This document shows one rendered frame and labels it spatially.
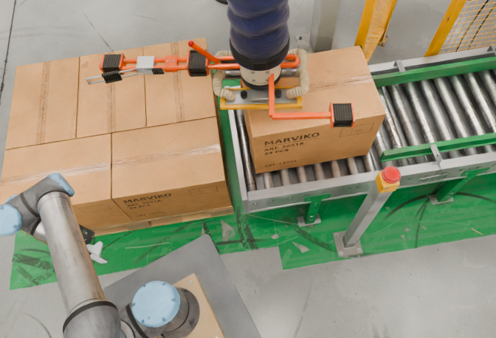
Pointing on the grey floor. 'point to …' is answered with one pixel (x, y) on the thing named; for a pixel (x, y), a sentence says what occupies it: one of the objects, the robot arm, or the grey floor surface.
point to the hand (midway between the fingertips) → (106, 263)
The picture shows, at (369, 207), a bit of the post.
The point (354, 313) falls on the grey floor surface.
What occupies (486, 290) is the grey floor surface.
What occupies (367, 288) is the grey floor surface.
